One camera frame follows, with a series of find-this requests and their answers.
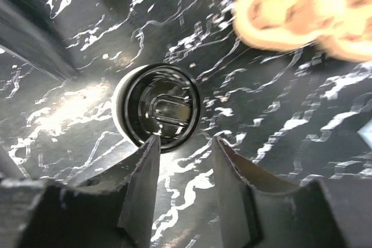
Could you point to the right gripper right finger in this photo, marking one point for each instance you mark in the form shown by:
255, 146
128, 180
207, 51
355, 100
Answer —
258, 209

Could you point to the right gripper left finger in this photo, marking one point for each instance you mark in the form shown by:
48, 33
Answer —
112, 209

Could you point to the brown paper cup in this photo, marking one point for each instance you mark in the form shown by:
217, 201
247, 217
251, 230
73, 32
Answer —
117, 106

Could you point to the black plastic cup lid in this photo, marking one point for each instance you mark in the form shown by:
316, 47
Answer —
160, 99

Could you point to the black marble pattern mat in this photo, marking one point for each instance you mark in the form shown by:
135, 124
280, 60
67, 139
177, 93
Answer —
300, 115

